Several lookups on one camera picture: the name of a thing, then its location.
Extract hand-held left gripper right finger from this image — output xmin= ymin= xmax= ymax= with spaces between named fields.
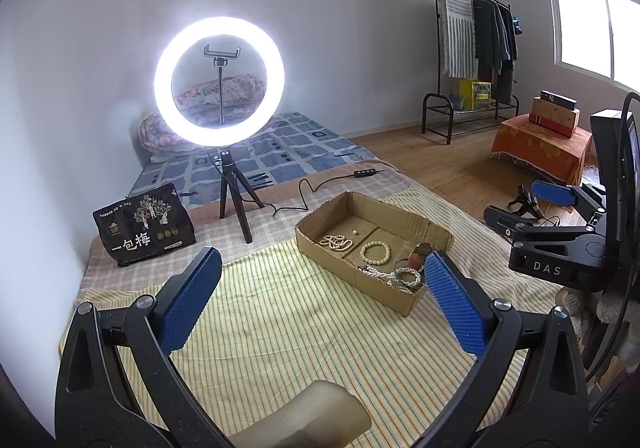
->
xmin=410 ymin=250 xmax=591 ymax=448

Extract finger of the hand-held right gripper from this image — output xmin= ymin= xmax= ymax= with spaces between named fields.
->
xmin=531 ymin=180 xmax=603 ymax=209
xmin=483 ymin=207 xmax=581 ymax=244

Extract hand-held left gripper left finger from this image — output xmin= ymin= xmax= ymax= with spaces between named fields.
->
xmin=54 ymin=246 xmax=236 ymax=448

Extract blue bangle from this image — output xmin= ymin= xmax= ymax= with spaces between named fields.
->
xmin=394 ymin=258 xmax=426 ymax=289

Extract long pearl necklace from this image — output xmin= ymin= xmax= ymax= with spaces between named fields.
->
xmin=356 ymin=264 xmax=423 ymax=294

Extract pale beaded bracelet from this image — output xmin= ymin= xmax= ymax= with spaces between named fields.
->
xmin=359 ymin=240 xmax=391 ymax=264

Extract cardboard box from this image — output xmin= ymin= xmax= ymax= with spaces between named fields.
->
xmin=294 ymin=191 xmax=455 ymax=317

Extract small pearl bracelet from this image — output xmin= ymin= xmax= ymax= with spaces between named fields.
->
xmin=320 ymin=234 xmax=354 ymax=252

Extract small black tripod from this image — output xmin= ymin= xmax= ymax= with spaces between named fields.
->
xmin=507 ymin=184 xmax=543 ymax=219

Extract orange cloth covered table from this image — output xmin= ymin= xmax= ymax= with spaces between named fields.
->
xmin=490 ymin=114 xmax=593 ymax=186

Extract red brown pendant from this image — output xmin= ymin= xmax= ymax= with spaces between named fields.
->
xmin=407 ymin=242 xmax=433 ymax=269

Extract tan box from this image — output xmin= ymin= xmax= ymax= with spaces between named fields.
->
xmin=531 ymin=98 xmax=581 ymax=129

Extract black snack bag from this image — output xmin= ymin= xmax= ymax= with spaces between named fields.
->
xmin=92 ymin=183 xmax=197 ymax=268

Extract dark flat box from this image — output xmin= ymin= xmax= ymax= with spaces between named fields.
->
xmin=540 ymin=89 xmax=580 ymax=110

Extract beige checked blanket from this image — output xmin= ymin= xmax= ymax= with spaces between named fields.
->
xmin=85 ymin=168 xmax=416 ymax=289

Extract yellow striped cloth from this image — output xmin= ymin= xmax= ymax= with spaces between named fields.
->
xmin=59 ymin=190 xmax=563 ymax=448

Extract yellow box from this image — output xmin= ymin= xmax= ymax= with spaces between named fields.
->
xmin=459 ymin=79 xmax=493 ymax=110

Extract black clothes rack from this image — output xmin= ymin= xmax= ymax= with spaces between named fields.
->
xmin=421 ymin=0 xmax=521 ymax=145

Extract dark hanging clothes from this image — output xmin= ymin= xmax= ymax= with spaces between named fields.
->
xmin=472 ymin=0 xmax=518 ymax=104

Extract beige rounded cushion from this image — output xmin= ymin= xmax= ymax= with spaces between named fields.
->
xmin=220 ymin=379 xmax=373 ymax=448

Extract floral pillow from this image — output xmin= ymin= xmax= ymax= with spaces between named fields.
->
xmin=172 ymin=73 xmax=268 ymax=109
xmin=137 ymin=108 xmax=211 ymax=164

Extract window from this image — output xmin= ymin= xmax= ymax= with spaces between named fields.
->
xmin=547 ymin=0 xmax=640 ymax=91

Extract striped towel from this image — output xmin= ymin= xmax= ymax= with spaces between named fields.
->
xmin=436 ymin=0 xmax=478 ymax=79

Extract black phone holder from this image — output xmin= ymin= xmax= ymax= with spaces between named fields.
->
xmin=202 ymin=44 xmax=242 ymax=129

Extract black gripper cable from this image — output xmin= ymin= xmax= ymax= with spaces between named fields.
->
xmin=587 ymin=90 xmax=640 ymax=374

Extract black power cable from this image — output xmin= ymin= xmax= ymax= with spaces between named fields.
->
xmin=272 ymin=168 xmax=388 ymax=219

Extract white ring light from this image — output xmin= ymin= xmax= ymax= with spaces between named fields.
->
xmin=154 ymin=17 xmax=286 ymax=148

